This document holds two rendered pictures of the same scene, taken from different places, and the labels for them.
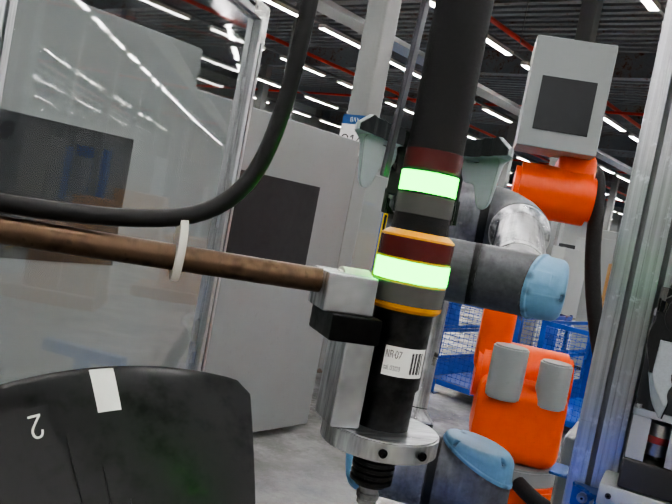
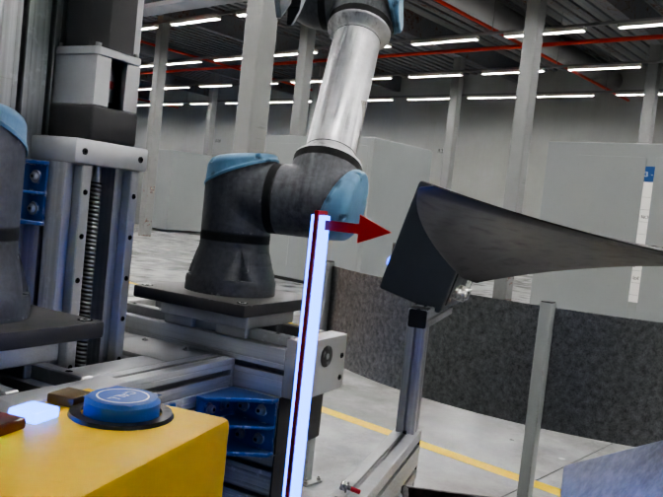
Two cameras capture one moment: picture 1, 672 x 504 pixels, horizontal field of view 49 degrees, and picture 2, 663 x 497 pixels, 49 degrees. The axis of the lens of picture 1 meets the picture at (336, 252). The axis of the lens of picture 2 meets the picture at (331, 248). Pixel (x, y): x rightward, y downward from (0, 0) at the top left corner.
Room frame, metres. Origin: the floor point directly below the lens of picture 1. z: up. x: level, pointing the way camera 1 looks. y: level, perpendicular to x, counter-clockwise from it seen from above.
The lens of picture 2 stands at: (0.73, 0.48, 1.20)
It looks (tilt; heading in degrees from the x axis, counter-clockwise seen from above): 3 degrees down; 273
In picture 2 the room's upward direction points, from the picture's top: 6 degrees clockwise
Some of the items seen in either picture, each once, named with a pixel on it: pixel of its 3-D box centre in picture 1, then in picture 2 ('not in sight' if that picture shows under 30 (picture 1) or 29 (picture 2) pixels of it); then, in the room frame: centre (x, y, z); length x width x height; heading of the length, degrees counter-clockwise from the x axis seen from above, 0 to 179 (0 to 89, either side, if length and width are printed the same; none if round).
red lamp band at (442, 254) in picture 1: (415, 248); not in sight; (0.44, -0.05, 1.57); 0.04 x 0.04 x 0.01
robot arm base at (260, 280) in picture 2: not in sight; (233, 261); (0.95, -0.73, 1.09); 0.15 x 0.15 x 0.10
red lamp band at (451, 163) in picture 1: (433, 162); not in sight; (0.44, -0.05, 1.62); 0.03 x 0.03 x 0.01
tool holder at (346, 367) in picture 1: (378, 361); not in sight; (0.43, -0.04, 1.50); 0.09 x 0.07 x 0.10; 109
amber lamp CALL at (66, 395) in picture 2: not in sight; (70, 396); (0.88, 0.09, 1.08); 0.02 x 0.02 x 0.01; 74
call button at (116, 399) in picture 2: not in sight; (121, 408); (0.85, 0.10, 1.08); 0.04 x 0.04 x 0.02
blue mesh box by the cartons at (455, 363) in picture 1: (501, 352); not in sight; (7.58, -1.86, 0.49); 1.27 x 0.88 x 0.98; 142
